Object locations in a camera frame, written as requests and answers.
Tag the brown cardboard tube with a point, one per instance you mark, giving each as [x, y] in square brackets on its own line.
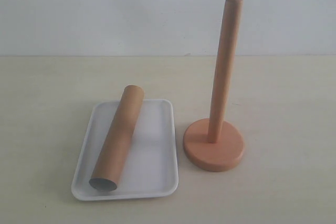
[118, 140]

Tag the white rectangular plastic tray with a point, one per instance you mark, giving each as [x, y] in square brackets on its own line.
[151, 168]

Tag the wooden paper towel holder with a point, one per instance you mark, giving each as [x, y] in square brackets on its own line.
[214, 144]

